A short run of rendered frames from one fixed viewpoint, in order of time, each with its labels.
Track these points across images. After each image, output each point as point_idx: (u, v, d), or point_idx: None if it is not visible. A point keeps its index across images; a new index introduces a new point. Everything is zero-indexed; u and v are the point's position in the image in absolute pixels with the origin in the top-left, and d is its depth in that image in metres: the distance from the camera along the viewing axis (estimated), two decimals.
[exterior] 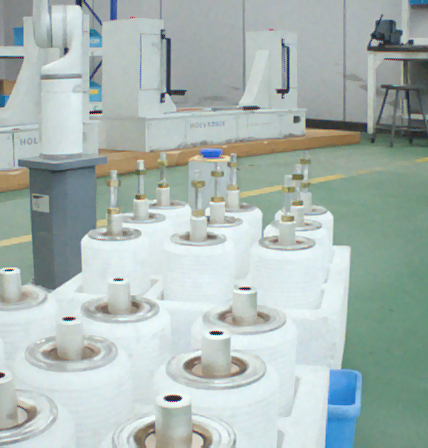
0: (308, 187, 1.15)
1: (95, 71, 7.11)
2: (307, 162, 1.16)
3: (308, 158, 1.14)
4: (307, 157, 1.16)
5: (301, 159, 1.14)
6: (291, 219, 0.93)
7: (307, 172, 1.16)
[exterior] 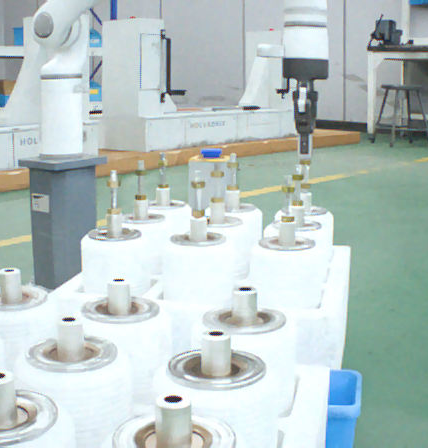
0: (307, 186, 1.17)
1: (95, 71, 7.11)
2: (300, 164, 1.15)
3: (307, 158, 1.16)
4: (300, 159, 1.15)
5: (310, 160, 1.15)
6: (291, 219, 0.93)
7: (302, 173, 1.16)
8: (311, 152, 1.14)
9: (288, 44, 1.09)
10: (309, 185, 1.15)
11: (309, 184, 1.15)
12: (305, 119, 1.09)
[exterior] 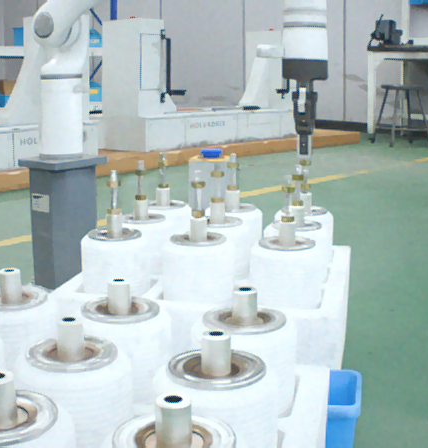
0: (299, 187, 1.16)
1: (95, 71, 7.11)
2: (307, 165, 1.14)
3: (300, 159, 1.15)
4: (307, 160, 1.14)
5: (304, 160, 1.16)
6: (291, 219, 0.93)
7: (305, 174, 1.15)
8: (310, 152, 1.14)
9: (288, 45, 1.09)
10: (306, 184, 1.17)
11: (306, 183, 1.17)
12: (305, 119, 1.09)
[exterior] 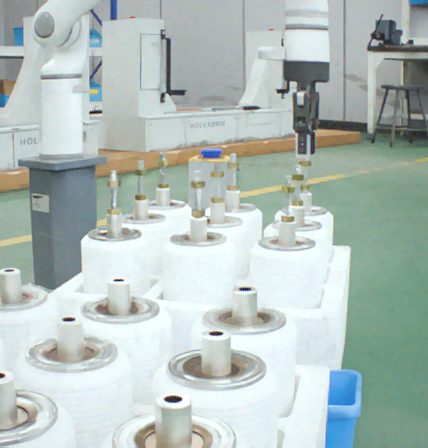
0: (307, 189, 1.15)
1: (95, 71, 7.11)
2: (308, 165, 1.16)
3: (307, 161, 1.14)
4: (308, 160, 1.16)
5: (300, 161, 1.15)
6: (291, 219, 0.93)
7: (307, 174, 1.16)
8: (309, 152, 1.12)
9: (289, 47, 1.10)
10: (299, 186, 1.16)
11: (299, 185, 1.16)
12: (303, 114, 1.08)
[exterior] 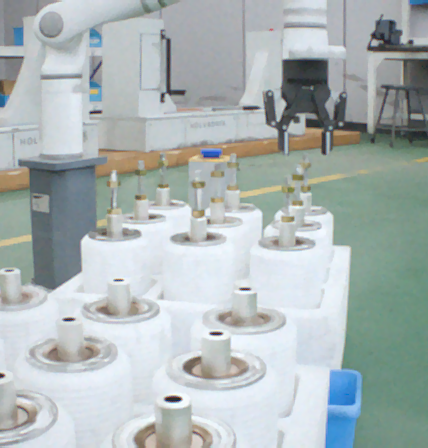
0: (299, 189, 1.16)
1: (95, 71, 7.11)
2: (306, 167, 1.14)
3: (300, 161, 1.15)
4: (306, 162, 1.14)
5: (306, 162, 1.16)
6: (291, 219, 0.93)
7: (304, 176, 1.15)
8: (321, 148, 1.16)
9: None
10: (308, 186, 1.16)
11: (308, 185, 1.16)
12: (341, 111, 1.15)
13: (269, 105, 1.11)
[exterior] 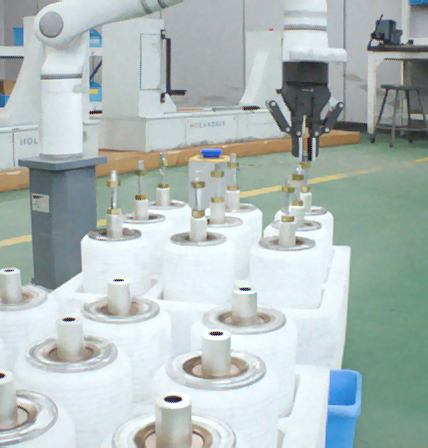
0: (305, 191, 1.15)
1: (95, 71, 7.11)
2: (309, 167, 1.16)
3: (306, 162, 1.14)
4: (309, 162, 1.15)
5: (300, 163, 1.15)
6: (291, 219, 0.93)
7: (307, 176, 1.16)
8: (307, 154, 1.16)
9: None
10: (299, 187, 1.16)
11: (299, 186, 1.16)
12: (332, 120, 1.15)
13: (277, 115, 1.11)
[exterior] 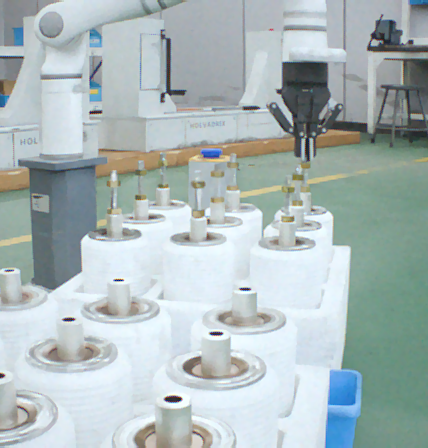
0: (308, 190, 1.17)
1: (95, 71, 7.11)
2: (300, 167, 1.16)
3: (308, 162, 1.16)
4: (300, 162, 1.16)
5: (308, 164, 1.15)
6: (291, 219, 0.93)
7: None
8: (305, 154, 1.16)
9: None
10: (306, 189, 1.15)
11: (306, 188, 1.15)
12: (330, 121, 1.15)
13: (279, 116, 1.12)
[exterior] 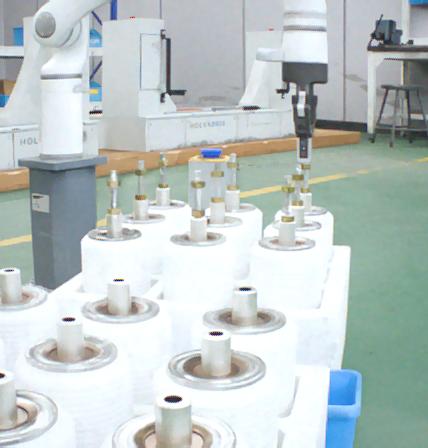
0: (299, 191, 1.16)
1: (95, 71, 7.11)
2: (304, 169, 1.14)
3: (301, 163, 1.15)
4: (305, 164, 1.14)
5: (307, 164, 1.16)
6: (291, 219, 0.93)
7: (303, 178, 1.15)
8: (310, 156, 1.14)
9: (287, 48, 1.09)
10: (309, 188, 1.16)
11: (309, 187, 1.16)
12: (304, 123, 1.09)
13: None
